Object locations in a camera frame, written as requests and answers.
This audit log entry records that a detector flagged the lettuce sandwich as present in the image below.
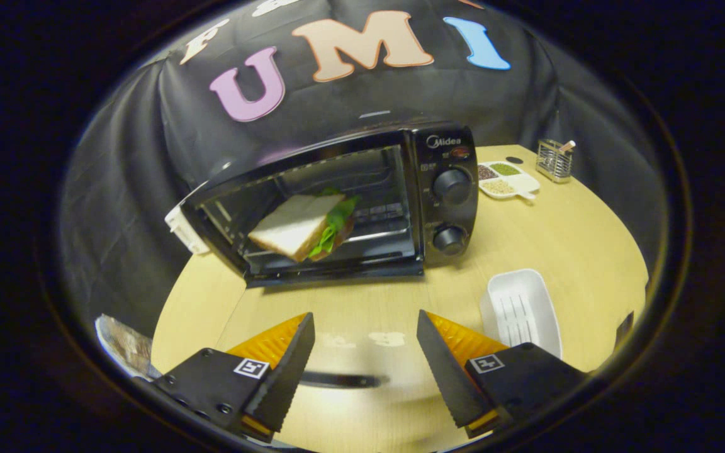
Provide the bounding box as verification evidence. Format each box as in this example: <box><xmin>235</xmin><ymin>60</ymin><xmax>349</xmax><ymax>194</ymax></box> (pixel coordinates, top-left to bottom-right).
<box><xmin>247</xmin><ymin>187</ymin><xmax>361</xmax><ymax>263</ymax></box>

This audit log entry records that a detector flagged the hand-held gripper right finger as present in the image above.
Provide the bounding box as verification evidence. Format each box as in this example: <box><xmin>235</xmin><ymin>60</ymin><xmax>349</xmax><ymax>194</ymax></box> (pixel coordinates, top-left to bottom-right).
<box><xmin>417</xmin><ymin>310</ymin><xmax>590</xmax><ymax>440</ymax></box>

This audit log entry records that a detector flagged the white plastic tray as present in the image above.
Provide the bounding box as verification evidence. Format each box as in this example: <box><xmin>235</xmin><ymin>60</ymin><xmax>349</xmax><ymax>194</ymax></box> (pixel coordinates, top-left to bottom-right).
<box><xmin>480</xmin><ymin>269</ymin><xmax>563</xmax><ymax>359</ymax></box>

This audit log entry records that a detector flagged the small white toaster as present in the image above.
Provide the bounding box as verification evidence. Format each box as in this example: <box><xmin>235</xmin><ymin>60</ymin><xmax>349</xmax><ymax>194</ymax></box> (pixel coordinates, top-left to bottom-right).
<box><xmin>164</xmin><ymin>182</ymin><xmax>210</xmax><ymax>255</ymax></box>

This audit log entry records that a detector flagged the black toaster oven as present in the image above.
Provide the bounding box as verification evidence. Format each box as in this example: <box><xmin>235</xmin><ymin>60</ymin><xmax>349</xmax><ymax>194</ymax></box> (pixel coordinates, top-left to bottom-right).
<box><xmin>180</xmin><ymin>120</ymin><xmax>480</xmax><ymax>389</ymax></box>

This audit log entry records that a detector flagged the metal wire basket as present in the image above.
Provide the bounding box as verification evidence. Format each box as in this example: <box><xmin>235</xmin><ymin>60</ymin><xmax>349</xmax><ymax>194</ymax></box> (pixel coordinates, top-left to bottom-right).
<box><xmin>536</xmin><ymin>140</ymin><xmax>574</xmax><ymax>184</ymax></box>

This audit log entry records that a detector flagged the white divided dish of beans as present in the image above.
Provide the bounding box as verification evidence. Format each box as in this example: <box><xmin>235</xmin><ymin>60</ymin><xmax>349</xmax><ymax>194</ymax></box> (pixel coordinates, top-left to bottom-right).
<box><xmin>477</xmin><ymin>160</ymin><xmax>541</xmax><ymax>202</ymax></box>

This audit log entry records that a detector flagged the black table edge clamp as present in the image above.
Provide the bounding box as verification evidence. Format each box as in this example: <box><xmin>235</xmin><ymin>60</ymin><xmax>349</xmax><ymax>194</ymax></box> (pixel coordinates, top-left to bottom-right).
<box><xmin>614</xmin><ymin>311</ymin><xmax>634</xmax><ymax>350</ymax></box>

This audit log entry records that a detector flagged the printed paper sheet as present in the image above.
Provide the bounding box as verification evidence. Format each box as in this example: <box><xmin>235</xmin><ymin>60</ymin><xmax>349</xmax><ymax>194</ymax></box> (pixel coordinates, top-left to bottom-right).
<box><xmin>95</xmin><ymin>313</ymin><xmax>157</xmax><ymax>379</ymax></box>

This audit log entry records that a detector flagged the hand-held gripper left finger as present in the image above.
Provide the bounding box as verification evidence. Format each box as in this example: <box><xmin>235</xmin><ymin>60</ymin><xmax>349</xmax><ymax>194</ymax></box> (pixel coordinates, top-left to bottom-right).
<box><xmin>147</xmin><ymin>312</ymin><xmax>317</xmax><ymax>442</ymax></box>

